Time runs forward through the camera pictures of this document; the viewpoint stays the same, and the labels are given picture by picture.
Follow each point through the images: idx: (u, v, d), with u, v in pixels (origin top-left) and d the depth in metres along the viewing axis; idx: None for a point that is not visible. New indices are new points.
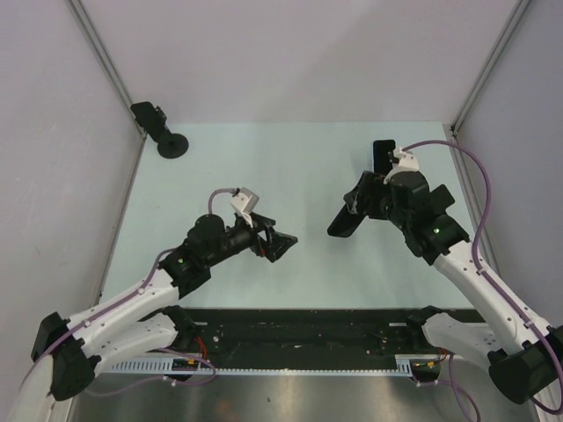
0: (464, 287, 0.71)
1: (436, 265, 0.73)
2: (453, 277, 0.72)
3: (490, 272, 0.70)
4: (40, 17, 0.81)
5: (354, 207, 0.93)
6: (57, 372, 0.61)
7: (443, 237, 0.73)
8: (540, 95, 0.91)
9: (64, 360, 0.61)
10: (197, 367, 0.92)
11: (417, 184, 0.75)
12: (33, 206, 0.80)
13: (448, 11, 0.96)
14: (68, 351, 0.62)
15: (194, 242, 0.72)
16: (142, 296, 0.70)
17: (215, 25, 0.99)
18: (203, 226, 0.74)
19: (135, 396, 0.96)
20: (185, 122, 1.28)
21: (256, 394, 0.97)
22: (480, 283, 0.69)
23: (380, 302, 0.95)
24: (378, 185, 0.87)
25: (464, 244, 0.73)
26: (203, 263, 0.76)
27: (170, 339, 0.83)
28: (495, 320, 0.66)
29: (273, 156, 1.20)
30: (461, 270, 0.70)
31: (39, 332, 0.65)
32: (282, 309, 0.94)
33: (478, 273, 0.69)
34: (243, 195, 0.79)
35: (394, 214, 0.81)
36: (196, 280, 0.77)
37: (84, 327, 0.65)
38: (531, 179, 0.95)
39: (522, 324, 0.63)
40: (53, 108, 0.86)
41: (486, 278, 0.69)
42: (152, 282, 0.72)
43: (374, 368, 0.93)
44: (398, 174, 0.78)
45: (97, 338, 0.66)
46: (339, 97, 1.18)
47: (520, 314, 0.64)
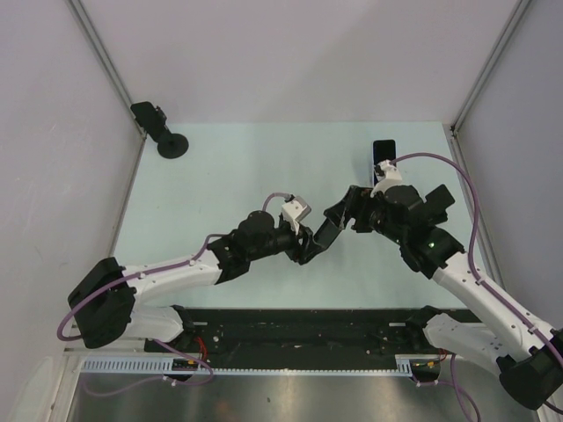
0: (465, 298, 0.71)
1: (436, 280, 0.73)
2: (453, 288, 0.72)
3: (489, 280, 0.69)
4: (40, 17, 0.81)
5: (340, 221, 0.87)
6: (104, 315, 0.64)
7: (439, 251, 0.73)
8: (540, 96, 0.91)
9: (113, 304, 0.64)
10: (197, 367, 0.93)
11: (410, 201, 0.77)
12: (33, 205, 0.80)
13: (448, 11, 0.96)
14: (116, 296, 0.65)
15: (244, 233, 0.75)
16: (190, 268, 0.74)
17: (215, 25, 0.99)
18: (255, 220, 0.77)
19: (135, 396, 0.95)
20: (185, 122, 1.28)
21: (256, 395, 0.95)
22: (480, 293, 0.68)
23: (380, 302, 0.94)
24: (366, 200, 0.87)
25: (459, 255, 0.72)
26: (246, 255, 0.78)
27: (175, 334, 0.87)
28: (499, 328, 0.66)
29: (274, 155, 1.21)
30: (460, 281, 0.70)
31: (91, 274, 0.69)
32: (282, 309, 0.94)
33: (478, 283, 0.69)
34: (297, 203, 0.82)
35: (389, 229, 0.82)
36: (237, 268, 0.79)
37: (137, 278, 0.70)
38: (531, 180, 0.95)
39: (526, 330, 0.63)
40: (53, 107, 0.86)
41: (486, 287, 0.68)
42: (201, 258, 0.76)
43: (374, 368, 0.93)
44: (391, 191, 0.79)
45: (144, 292, 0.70)
46: (339, 97, 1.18)
47: (522, 319, 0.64)
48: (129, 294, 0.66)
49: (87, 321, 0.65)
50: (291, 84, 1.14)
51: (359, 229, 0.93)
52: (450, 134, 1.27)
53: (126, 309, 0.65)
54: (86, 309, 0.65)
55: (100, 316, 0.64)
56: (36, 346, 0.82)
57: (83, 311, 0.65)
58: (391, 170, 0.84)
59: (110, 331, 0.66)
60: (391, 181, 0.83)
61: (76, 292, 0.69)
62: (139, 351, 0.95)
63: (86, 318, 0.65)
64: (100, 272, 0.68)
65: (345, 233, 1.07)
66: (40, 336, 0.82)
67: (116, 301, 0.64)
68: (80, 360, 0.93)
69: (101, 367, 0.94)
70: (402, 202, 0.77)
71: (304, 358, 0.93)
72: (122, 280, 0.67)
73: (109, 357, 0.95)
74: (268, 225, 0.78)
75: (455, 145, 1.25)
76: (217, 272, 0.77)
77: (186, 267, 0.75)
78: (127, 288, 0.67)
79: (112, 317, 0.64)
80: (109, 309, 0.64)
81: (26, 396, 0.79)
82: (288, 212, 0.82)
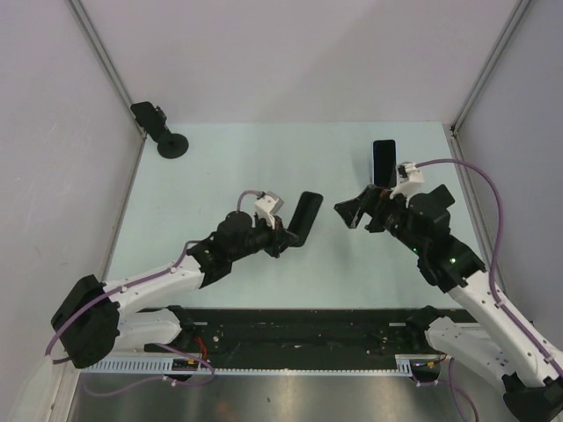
0: (481, 318, 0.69)
1: (452, 295, 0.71)
2: (470, 308, 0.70)
3: (508, 305, 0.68)
4: (40, 17, 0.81)
5: (353, 221, 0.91)
6: (91, 333, 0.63)
7: (459, 266, 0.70)
8: (540, 97, 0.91)
9: (99, 320, 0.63)
10: (197, 367, 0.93)
11: (436, 213, 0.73)
12: (33, 204, 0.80)
13: (448, 11, 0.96)
14: (101, 313, 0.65)
15: (222, 235, 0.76)
16: (173, 275, 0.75)
17: (215, 25, 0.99)
18: (233, 220, 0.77)
19: (135, 396, 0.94)
20: (185, 123, 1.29)
21: (256, 395, 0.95)
22: (500, 317, 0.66)
23: (379, 302, 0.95)
24: (383, 201, 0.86)
25: (480, 273, 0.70)
26: (228, 256, 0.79)
27: (172, 336, 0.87)
28: (513, 352, 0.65)
29: (274, 155, 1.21)
30: (479, 303, 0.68)
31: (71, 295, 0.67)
32: (281, 309, 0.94)
33: (497, 307, 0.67)
34: (269, 197, 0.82)
35: (406, 236, 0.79)
36: (220, 270, 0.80)
37: (120, 292, 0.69)
38: (530, 180, 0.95)
39: (542, 360, 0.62)
40: (53, 107, 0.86)
41: (505, 311, 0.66)
42: (182, 265, 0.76)
43: (375, 369, 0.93)
44: (419, 199, 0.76)
45: (129, 304, 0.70)
46: (339, 97, 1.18)
47: (539, 347, 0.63)
48: (112, 309, 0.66)
49: (71, 344, 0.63)
50: (291, 84, 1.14)
51: (373, 229, 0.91)
52: (450, 134, 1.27)
53: (111, 323, 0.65)
54: (69, 332, 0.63)
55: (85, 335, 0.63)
56: (36, 346, 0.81)
57: (65, 335, 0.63)
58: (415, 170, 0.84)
59: (96, 349, 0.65)
60: (412, 185, 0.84)
61: (55, 317, 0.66)
62: (139, 351, 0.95)
63: (69, 340, 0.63)
64: (82, 292, 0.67)
65: (344, 233, 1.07)
66: (40, 336, 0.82)
67: (101, 316, 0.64)
68: None
69: (101, 367, 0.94)
70: (427, 214, 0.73)
71: (305, 358, 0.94)
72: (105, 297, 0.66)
73: (110, 357, 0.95)
74: (246, 222, 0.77)
75: (455, 145, 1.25)
76: (201, 275, 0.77)
77: (168, 275, 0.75)
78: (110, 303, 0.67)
79: (99, 334, 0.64)
80: (94, 325, 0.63)
81: None
82: (261, 207, 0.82)
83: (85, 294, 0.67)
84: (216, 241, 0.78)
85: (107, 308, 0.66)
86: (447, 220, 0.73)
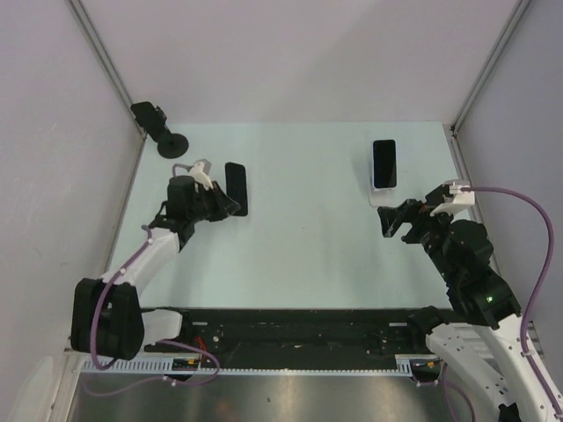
0: (500, 360, 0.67)
1: (481, 332, 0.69)
2: (493, 348, 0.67)
3: (535, 356, 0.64)
4: (40, 18, 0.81)
5: (390, 230, 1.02)
6: (123, 316, 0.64)
7: (493, 307, 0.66)
8: (541, 98, 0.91)
9: (123, 300, 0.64)
10: (197, 367, 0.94)
11: (478, 245, 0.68)
12: (32, 205, 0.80)
13: (448, 11, 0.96)
14: (120, 294, 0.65)
15: (175, 193, 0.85)
16: (154, 245, 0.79)
17: (215, 25, 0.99)
18: (179, 179, 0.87)
19: (135, 396, 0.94)
20: (185, 122, 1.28)
21: (256, 394, 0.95)
22: (522, 367, 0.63)
23: (378, 303, 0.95)
24: (424, 217, 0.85)
25: (515, 319, 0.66)
26: (186, 214, 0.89)
27: (178, 326, 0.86)
28: (524, 401, 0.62)
29: (274, 155, 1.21)
30: (506, 348, 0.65)
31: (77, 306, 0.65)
32: (281, 309, 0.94)
33: (522, 355, 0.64)
34: (197, 163, 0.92)
35: (441, 260, 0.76)
36: (186, 229, 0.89)
37: (120, 274, 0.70)
38: (530, 180, 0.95)
39: (552, 414, 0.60)
40: (53, 107, 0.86)
41: (530, 362, 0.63)
42: (154, 235, 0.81)
43: (374, 368, 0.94)
44: (463, 227, 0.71)
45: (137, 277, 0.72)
46: (339, 97, 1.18)
47: (552, 402, 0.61)
48: (123, 288, 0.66)
49: (109, 345, 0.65)
50: (291, 84, 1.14)
51: (411, 239, 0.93)
52: (450, 134, 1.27)
53: (131, 298, 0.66)
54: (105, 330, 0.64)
55: (115, 328, 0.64)
56: (36, 346, 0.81)
57: (98, 341, 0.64)
58: (464, 192, 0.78)
59: (134, 332, 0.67)
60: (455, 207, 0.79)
61: (74, 339, 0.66)
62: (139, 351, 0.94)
63: (106, 343, 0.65)
64: (86, 295, 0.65)
65: (345, 233, 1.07)
66: (39, 337, 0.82)
67: (123, 295, 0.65)
68: (79, 360, 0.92)
69: None
70: (470, 244, 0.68)
71: (304, 358, 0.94)
72: (107, 289, 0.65)
73: None
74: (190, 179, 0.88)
75: (454, 145, 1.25)
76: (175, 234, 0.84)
77: (149, 248, 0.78)
78: (116, 289, 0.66)
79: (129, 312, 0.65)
80: (117, 312, 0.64)
81: (26, 395, 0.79)
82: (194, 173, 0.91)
83: (85, 299, 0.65)
84: (173, 205, 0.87)
85: (117, 294, 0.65)
86: (488, 253, 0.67)
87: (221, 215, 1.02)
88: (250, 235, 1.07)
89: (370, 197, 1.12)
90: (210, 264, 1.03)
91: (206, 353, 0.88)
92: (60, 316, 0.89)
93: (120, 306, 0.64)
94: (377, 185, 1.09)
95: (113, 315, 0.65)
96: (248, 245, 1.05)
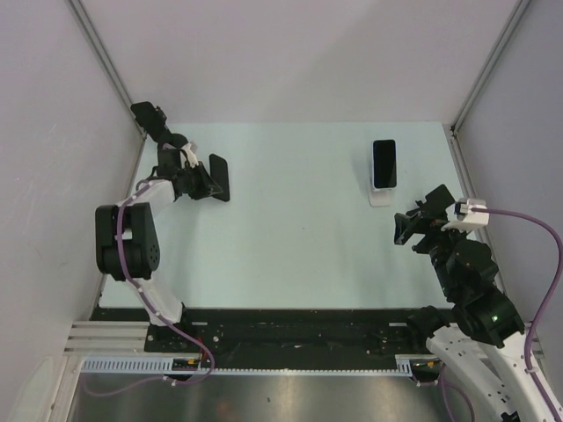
0: (503, 374, 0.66)
1: (485, 348, 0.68)
2: (496, 364, 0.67)
3: (538, 373, 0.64)
4: (40, 17, 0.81)
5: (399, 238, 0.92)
6: (145, 233, 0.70)
7: (499, 326, 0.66)
8: (541, 98, 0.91)
9: (142, 220, 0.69)
10: (197, 367, 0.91)
11: (485, 265, 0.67)
12: (32, 205, 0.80)
13: (447, 11, 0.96)
14: (138, 214, 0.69)
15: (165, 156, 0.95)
16: (155, 187, 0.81)
17: (215, 25, 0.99)
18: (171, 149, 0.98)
19: (135, 396, 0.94)
20: (185, 122, 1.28)
21: (255, 394, 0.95)
22: (527, 382, 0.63)
23: (379, 302, 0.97)
24: (434, 230, 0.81)
25: (518, 336, 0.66)
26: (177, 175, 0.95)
27: (176, 313, 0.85)
28: (529, 416, 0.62)
29: (273, 155, 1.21)
30: (510, 365, 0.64)
31: (98, 233, 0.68)
32: (283, 309, 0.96)
33: (526, 372, 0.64)
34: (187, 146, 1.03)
35: (446, 277, 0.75)
36: (179, 183, 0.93)
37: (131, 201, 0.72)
38: (530, 181, 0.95)
39: None
40: (53, 107, 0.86)
41: (534, 378, 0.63)
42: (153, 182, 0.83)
43: (375, 369, 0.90)
44: (468, 247, 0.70)
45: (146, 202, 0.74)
46: (339, 96, 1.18)
47: (554, 416, 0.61)
48: (140, 207, 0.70)
49: (137, 258, 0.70)
50: (291, 84, 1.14)
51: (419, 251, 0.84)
52: (450, 134, 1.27)
53: (148, 216, 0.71)
54: (127, 251, 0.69)
55: (141, 241, 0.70)
56: (36, 346, 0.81)
57: (127, 258, 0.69)
58: (478, 213, 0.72)
59: (152, 248, 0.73)
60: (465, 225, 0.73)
61: (98, 260, 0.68)
62: (139, 351, 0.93)
63: (134, 258, 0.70)
64: (106, 221, 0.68)
65: (344, 234, 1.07)
66: (39, 337, 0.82)
67: (142, 214, 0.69)
68: (79, 360, 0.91)
69: (102, 367, 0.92)
70: (475, 266, 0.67)
71: (304, 357, 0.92)
72: (126, 209, 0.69)
73: (107, 357, 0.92)
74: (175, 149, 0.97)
75: (455, 146, 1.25)
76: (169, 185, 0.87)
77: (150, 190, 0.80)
78: (133, 208, 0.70)
79: (148, 229, 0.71)
80: (140, 228, 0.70)
81: (27, 395, 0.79)
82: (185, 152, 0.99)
83: (106, 221, 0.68)
84: (164, 166, 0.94)
85: (135, 213, 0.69)
86: (493, 273, 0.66)
87: (204, 193, 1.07)
88: (250, 236, 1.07)
89: (370, 197, 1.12)
90: (210, 264, 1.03)
91: (206, 351, 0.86)
92: (60, 316, 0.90)
93: (141, 224, 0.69)
94: (377, 185, 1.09)
95: (136, 231, 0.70)
96: (247, 245, 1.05)
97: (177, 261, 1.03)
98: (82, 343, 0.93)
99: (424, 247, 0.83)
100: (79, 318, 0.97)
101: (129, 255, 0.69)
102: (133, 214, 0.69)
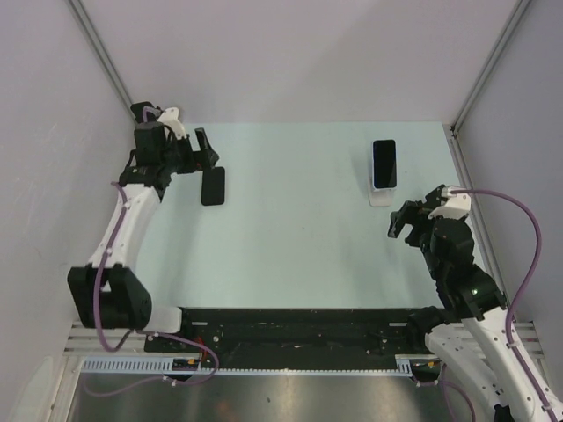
0: (489, 353, 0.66)
1: (465, 323, 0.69)
2: (478, 338, 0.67)
3: (521, 348, 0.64)
4: (40, 18, 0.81)
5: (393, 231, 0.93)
6: (126, 293, 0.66)
7: (479, 300, 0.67)
8: (540, 98, 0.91)
9: (119, 280, 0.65)
10: (197, 367, 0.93)
11: (460, 237, 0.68)
12: (33, 205, 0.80)
13: (446, 12, 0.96)
14: (115, 275, 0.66)
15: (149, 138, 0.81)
16: (131, 212, 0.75)
17: (215, 26, 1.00)
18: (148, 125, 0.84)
19: (132, 400, 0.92)
20: (185, 123, 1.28)
21: (255, 393, 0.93)
22: (509, 359, 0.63)
23: (380, 303, 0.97)
24: (422, 218, 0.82)
25: (500, 312, 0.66)
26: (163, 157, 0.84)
27: (179, 317, 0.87)
28: (512, 392, 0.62)
29: (272, 154, 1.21)
30: (491, 339, 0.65)
31: (80, 299, 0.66)
32: (279, 309, 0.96)
33: (508, 347, 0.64)
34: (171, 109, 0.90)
35: (430, 258, 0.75)
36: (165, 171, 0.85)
37: (107, 254, 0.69)
38: (530, 179, 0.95)
39: (540, 407, 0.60)
40: (54, 108, 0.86)
41: (515, 353, 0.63)
42: (132, 198, 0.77)
43: (373, 369, 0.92)
44: (444, 221, 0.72)
45: (127, 256, 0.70)
46: (339, 97, 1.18)
47: (540, 394, 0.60)
48: (118, 269, 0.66)
49: (121, 319, 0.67)
50: (291, 84, 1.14)
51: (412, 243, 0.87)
52: (450, 134, 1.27)
53: (127, 275, 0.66)
54: (112, 312, 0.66)
55: (122, 304, 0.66)
56: (36, 347, 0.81)
57: (112, 319, 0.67)
58: (460, 197, 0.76)
59: (141, 301, 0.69)
60: (450, 211, 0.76)
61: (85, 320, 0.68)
62: (139, 351, 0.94)
63: (119, 318, 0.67)
64: (84, 287, 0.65)
65: (344, 233, 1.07)
66: (40, 337, 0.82)
67: (119, 276, 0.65)
68: (80, 360, 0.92)
69: (102, 367, 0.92)
70: (450, 237, 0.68)
71: (303, 358, 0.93)
72: (102, 270, 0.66)
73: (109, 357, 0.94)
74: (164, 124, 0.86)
75: (455, 146, 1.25)
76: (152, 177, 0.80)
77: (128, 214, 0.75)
78: (112, 270, 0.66)
79: (132, 286, 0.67)
80: (119, 290, 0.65)
81: (26, 396, 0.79)
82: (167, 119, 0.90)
83: (83, 286, 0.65)
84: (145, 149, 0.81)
85: (113, 273, 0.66)
86: (471, 247, 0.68)
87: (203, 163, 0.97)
88: (250, 235, 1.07)
89: (370, 197, 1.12)
90: (210, 264, 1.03)
91: (206, 350, 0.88)
92: (60, 317, 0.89)
93: (117, 287, 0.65)
94: (377, 185, 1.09)
95: (115, 294, 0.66)
96: (248, 245, 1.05)
97: (176, 261, 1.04)
98: (82, 343, 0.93)
99: (415, 238, 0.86)
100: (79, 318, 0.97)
101: (114, 316, 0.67)
102: (110, 276, 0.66)
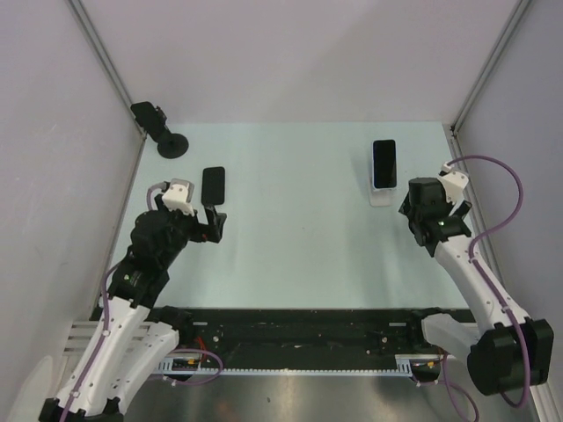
0: (456, 273, 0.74)
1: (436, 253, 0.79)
2: (448, 264, 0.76)
3: (482, 263, 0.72)
4: (39, 18, 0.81)
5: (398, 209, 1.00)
6: None
7: (448, 230, 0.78)
8: (540, 98, 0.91)
9: None
10: (197, 367, 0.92)
11: (428, 182, 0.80)
12: (33, 205, 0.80)
13: (446, 11, 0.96)
14: None
15: (144, 245, 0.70)
16: (112, 335, 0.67)
17: (215, 26, 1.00)
18: (142, 221, 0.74)
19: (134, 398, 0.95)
20: (185, 123, 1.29)
21: (257, 393, 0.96)
22: (470, 269, 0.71)
23: (380, 302, 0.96)
24: None
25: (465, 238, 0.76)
26: (159, 263, 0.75)
27: (173, 342, 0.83)
28: (476, 304, 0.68)
29: (272, 154, 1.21)
30: (455, 257, 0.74)
31: None
32: (282, 309, 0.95)
33: (469, 261, 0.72)
34: (179, 185, 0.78)
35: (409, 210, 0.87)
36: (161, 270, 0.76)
37: (75, 396, 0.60)
38: (530, 179, 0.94)
39: (498, 308, 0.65)
40: (53, 108, 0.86)
41: (476, 265, 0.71)
42: (113, 317, 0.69)
43: (369, 369, 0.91)
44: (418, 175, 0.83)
45: (94, 399, 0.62)
46: (339, 97, 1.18)
47: (499, 299, 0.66)
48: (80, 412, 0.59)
49: None
50: (292, 84, 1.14)
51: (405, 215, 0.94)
52: (450, 134, 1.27)
53: None
54: None
55: None
56: (35, 346, 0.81)
57: None
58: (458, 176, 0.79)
59: None
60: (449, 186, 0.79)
61: None
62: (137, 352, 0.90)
63: None
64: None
65: (344, 232, 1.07)
66: (40, 336, 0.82)
67: None
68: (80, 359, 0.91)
69: None
70: (420, 182, 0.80)
71: (304, 358, 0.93)
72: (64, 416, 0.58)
73: None
74: (162, 221, 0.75)
75: (455, 145, 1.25)
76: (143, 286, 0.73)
77: (107, 339, 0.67)
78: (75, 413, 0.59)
79: None
80: None
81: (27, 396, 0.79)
82: (173, 198, 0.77)
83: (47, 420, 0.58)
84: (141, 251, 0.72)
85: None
86: (436, 189, 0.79)
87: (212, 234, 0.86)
88: (250, 235, 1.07)
89: (370, 197, 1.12)
90: (210, 264, 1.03)
91: (207, 352, 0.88)
92: (60, 316, 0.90)
93: None
94: (377, 184, 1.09)
95: None
96: (248, 244, 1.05)
97: (177, 260, 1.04)
98: (82, 343, 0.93)
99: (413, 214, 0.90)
100: (79, 318, 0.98)
101: None
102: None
